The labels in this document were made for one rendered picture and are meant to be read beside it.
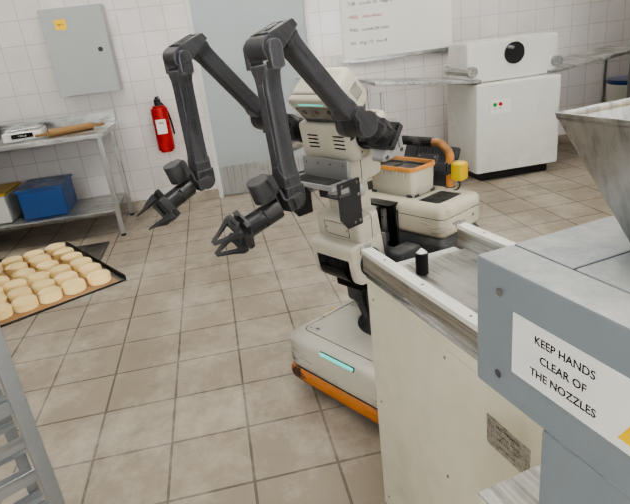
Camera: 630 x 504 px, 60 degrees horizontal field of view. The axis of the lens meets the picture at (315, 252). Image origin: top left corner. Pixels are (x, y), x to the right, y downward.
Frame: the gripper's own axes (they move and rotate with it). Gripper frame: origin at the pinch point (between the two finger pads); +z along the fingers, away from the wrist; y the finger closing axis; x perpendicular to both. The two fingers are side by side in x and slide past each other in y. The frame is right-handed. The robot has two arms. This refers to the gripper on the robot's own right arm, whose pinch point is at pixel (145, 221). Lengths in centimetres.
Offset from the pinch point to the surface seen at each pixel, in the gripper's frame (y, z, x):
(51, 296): 4, 42, -35
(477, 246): 63, -34, -66
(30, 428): 22, 62, -28
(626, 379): 47, 37, -134
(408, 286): 53, -4, -71
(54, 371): 16, 27, 146
